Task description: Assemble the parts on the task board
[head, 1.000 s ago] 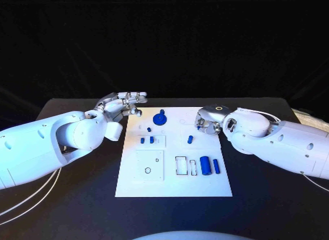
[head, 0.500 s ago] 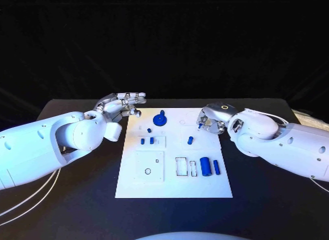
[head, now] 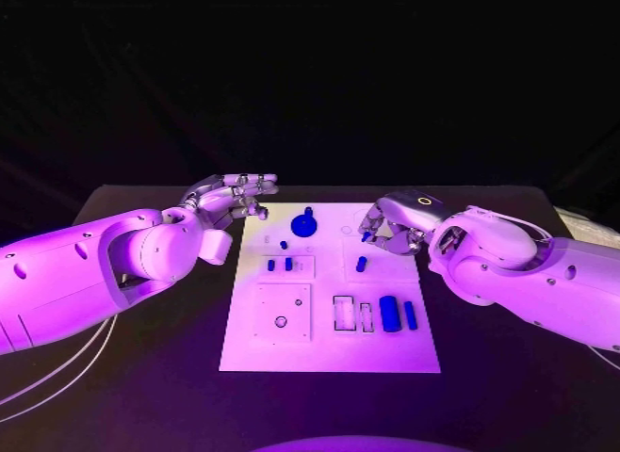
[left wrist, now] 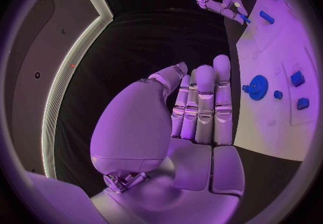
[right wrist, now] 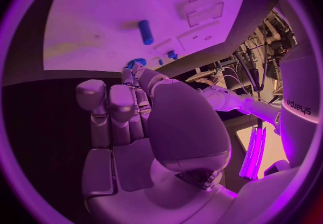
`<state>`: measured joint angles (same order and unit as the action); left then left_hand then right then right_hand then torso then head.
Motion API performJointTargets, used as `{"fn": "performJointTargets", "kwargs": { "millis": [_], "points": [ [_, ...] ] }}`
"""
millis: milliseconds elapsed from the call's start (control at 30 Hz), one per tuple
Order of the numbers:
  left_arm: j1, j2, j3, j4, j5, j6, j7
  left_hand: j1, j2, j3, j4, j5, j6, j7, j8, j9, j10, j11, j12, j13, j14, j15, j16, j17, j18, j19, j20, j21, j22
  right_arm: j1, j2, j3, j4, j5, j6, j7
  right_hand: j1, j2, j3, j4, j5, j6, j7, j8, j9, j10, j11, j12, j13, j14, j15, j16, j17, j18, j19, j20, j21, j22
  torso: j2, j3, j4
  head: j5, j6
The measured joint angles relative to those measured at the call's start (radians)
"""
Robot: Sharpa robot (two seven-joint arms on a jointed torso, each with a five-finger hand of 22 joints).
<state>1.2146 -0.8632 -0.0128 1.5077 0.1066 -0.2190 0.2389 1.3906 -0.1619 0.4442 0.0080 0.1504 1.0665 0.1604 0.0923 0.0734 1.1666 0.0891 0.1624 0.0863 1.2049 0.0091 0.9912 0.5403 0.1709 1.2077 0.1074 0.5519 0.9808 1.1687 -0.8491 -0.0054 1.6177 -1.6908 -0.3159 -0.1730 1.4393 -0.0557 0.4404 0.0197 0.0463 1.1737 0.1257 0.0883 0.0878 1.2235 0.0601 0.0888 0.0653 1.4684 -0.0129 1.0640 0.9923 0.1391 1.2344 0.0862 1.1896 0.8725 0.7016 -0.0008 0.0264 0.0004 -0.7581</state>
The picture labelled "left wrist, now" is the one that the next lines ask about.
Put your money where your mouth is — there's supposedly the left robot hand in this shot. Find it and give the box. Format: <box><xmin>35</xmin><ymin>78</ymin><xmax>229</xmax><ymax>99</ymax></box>
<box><xmin>89</xmin><ymin>54</ymin><xmax>247</xmax><ymax>224</ymax></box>

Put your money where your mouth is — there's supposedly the blue gear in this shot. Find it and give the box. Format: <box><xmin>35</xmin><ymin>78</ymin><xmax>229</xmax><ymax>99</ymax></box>
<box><xmin>248</xmin><ymin>74</ymin><xmax>269</xmax><ymax>101</ymax></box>

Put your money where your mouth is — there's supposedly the white task board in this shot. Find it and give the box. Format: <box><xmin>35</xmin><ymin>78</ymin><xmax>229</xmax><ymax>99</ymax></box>
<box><xmin>232</xmin><ymin>0</ymin><xmax>320</xmax><ymax>162</ymax></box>

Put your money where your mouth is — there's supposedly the thin blue cylinder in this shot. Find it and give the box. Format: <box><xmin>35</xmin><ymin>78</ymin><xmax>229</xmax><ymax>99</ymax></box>
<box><xmin>259</xmin><ymin>10</ymin><xmax>276</xmax><ymax>25</ymax></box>

